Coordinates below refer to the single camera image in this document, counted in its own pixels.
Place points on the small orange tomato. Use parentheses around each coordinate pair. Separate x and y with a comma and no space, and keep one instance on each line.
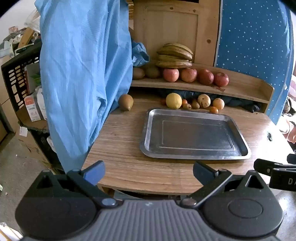
(184,102)

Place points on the brown pear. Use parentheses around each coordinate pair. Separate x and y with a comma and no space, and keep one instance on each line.
(126,102)

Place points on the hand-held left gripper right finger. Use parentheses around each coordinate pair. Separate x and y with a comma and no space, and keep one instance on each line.
(203,171)

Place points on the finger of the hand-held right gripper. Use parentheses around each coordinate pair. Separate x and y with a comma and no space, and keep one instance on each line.
(292,158)
(263,166)

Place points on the dark blue cloth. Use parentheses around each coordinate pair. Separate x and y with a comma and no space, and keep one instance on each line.
(238,102)

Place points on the pale orange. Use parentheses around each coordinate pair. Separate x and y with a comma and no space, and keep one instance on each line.
(218,103)

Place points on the green white box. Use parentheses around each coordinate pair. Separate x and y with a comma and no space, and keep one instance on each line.
(34,77)

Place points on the metal tray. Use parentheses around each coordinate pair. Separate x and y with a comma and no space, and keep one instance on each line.
(196,134)

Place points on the black plastic crate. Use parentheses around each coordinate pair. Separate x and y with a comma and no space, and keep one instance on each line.
(13,76)

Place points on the wooden shelf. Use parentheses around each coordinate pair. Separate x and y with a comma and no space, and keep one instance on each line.
(242,87)

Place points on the light blue garment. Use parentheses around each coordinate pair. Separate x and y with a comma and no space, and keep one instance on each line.
(81,69)

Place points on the small brown kiwi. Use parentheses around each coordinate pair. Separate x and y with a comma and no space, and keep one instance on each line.
(187,106)
(195,105)

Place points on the yellow lemon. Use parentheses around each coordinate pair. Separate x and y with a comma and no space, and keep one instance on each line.
(174,100)

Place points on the blue elastic cuff cloth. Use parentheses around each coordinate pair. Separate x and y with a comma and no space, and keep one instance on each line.
(140,54)

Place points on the red apple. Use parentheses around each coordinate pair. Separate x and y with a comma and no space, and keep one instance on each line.
(189,74)
(205,77)
(171,74)
(221,79)

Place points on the pink cloth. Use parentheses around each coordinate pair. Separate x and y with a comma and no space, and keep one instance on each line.
(290,128)

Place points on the blue polka-dot board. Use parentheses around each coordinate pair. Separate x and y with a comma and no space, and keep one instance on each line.
(252,39)

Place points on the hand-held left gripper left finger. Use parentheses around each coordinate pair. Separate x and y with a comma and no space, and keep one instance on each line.
(93,172)

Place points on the large brown kiwi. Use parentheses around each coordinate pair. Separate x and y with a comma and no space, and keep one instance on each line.
(138,73)
(152,71)

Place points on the white orange carton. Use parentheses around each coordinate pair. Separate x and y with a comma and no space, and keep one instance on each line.
(32,109)

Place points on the bunch of ripe bananas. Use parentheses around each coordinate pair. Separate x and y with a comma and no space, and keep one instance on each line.
(178,52)

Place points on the cardboard box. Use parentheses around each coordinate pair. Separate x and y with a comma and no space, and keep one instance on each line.
(34,148)

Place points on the small tangerine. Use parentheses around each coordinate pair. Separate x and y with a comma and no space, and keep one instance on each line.
(214,110)

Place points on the clear plastic bag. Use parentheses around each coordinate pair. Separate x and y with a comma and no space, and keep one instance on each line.
(32,22)

